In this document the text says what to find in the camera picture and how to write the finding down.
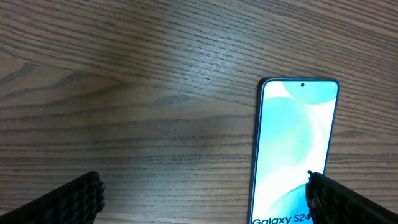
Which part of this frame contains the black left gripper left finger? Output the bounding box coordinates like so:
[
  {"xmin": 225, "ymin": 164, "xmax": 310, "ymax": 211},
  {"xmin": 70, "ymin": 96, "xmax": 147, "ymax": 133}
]
[{"xmin": 1, "ymin": 171, "xmax": 105, "ymax": 224}]

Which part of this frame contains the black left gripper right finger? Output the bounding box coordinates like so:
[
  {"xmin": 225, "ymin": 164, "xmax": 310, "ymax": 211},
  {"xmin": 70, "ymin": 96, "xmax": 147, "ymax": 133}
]
[{"xmin": 305, "ymin": 171, "xmax": 397, "ymax": 224}]

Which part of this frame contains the blue-framed smartphone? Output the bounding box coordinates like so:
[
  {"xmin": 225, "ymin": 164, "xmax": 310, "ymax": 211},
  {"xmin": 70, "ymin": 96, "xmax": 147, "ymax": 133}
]
[{"xmin": 247, "ymin": 78, "xmax": 340, "ymax": 224}]

